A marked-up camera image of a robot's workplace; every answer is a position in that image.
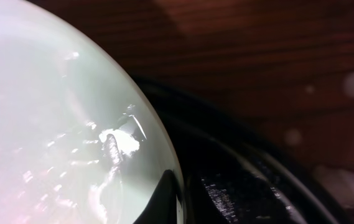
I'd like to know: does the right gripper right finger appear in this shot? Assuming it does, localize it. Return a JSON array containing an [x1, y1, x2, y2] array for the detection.
[[192, 175, 307, 224]]

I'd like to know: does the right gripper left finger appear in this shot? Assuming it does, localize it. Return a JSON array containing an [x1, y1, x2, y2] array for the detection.
[[134, 170, 179, 224]]

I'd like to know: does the light green plate top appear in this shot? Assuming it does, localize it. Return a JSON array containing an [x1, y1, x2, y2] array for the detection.
[[0, 1, 184, 224]]

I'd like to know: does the black round tray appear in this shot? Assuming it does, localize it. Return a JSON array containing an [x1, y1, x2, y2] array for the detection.
[[134, 77, 354, 223]]

